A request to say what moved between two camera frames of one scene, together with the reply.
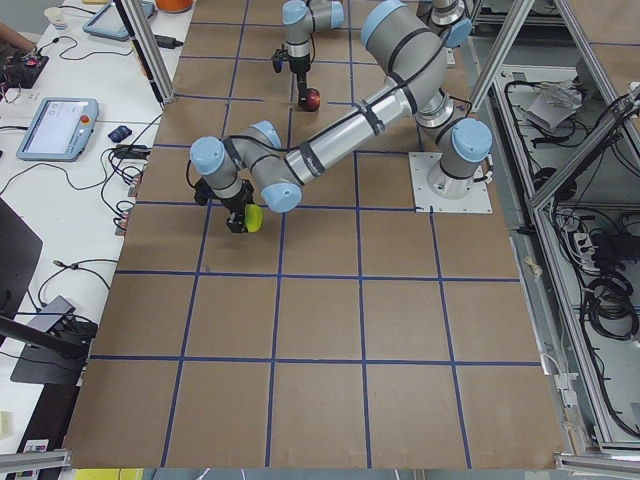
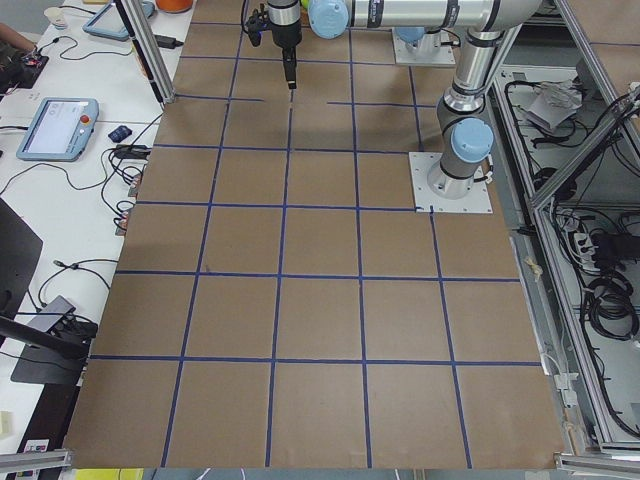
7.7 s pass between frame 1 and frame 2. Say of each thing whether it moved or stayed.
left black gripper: moved
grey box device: stayed
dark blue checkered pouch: stayed
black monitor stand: stayed
